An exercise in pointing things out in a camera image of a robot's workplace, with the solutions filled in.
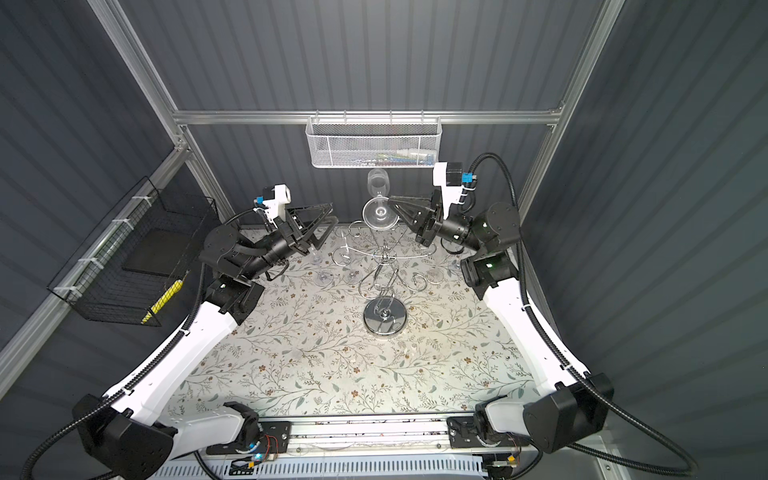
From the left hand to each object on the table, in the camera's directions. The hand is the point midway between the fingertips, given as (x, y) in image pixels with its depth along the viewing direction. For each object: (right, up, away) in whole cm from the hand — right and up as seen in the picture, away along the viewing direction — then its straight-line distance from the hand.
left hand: (335, 215), depth 56 cm
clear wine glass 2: (-3, -14, +49) cm, 51 cm away
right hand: (+11, +1, -2) cm, 11 cm away
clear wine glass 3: (+26, -15, +49) cm, 58 cm away
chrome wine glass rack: (+8, -27, +37) cm, 47 cm away
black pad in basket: (-46, -7, +17) cm, 50 cm away
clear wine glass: (-14, -15, +49) cm, 53 cm away
